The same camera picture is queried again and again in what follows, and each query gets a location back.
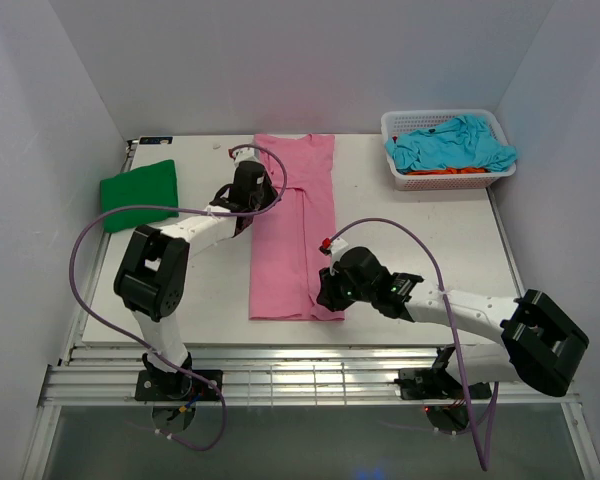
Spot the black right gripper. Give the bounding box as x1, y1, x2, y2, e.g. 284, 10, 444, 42
316, 262, 374, 313

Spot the pink t shirt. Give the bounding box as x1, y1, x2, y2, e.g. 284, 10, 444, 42
249, 134, 344, 321

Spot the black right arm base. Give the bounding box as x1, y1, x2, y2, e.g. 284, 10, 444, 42
393, 368, 499, 435

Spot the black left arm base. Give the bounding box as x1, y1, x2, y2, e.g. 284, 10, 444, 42
134, 370, 220, 433

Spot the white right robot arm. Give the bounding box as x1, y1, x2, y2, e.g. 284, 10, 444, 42
318, 245, 589, 399

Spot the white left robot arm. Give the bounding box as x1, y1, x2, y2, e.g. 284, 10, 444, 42
114, 160, 343, 400

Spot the green folded t shirt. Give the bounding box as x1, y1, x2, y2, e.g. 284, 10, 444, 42
100, 159, 179, 234

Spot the blue label sticker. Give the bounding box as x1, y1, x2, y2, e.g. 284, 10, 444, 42
138, 136, 173, 145

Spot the white plastic basket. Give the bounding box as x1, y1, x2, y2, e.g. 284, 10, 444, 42
380, 109, 516, 191

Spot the orange t shirt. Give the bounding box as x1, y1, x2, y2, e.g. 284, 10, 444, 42
406, 167, 490, 176

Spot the blue t shirt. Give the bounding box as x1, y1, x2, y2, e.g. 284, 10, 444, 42
385, 114, 518, 174

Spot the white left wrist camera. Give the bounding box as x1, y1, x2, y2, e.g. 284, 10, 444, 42
229, 147, 258, 167

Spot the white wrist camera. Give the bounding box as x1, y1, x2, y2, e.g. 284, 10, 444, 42
229, 147, 258, 167
319, 237, 350, 275

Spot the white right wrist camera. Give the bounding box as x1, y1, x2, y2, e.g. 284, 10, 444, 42
319, 237, 350, 275

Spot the aluminium frame rail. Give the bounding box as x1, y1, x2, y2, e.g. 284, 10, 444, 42
44, 343, 580, 407

